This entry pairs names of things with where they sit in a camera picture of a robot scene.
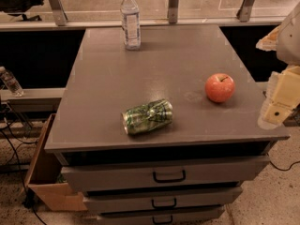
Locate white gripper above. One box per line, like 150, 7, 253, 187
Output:
256, 2, 300, 129

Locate clear plastic water bottle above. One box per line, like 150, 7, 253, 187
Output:
120, 0, 141, 51

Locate crushed green soda can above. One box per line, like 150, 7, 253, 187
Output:
122, 99, 173, 135

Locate small bottle on ledge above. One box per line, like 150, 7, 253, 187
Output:
0, 67, 23, 98

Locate red apple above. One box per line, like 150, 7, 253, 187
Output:
204, 73, 235, 103

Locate grey drawer cabinet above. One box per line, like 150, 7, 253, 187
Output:
45, 25, 289, 225

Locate middle grey drawer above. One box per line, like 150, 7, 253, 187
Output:
83, 187, 242, 214

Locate grey drawer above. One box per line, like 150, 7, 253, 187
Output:
83, 187, 242, 214
97, 205, 224, 225
62, 156, 269, 191

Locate bottom grey drawer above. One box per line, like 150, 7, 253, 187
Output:
97, 205, 224, 225

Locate top grey drawer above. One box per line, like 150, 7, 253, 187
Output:
62, 156, 269, 191

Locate brown cardboard box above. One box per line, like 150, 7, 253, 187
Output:
24, 114, 87, 212

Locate right metal window bracket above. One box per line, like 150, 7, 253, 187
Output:
236, 0, 255, 23

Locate metal window bracket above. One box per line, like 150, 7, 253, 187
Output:
167, 0, 179, 23
49, 0, 68, 26
236, 0, 255, 23

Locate black cable right floor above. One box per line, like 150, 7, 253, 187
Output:
268, 159, 300, 173

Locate middle metal window bracket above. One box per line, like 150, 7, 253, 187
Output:
167, 0, 179, 23

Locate left metal window bracket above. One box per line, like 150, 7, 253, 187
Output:
49, 0, 68, 26

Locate black floor cables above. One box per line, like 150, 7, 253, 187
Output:
0, 97, 48, 225

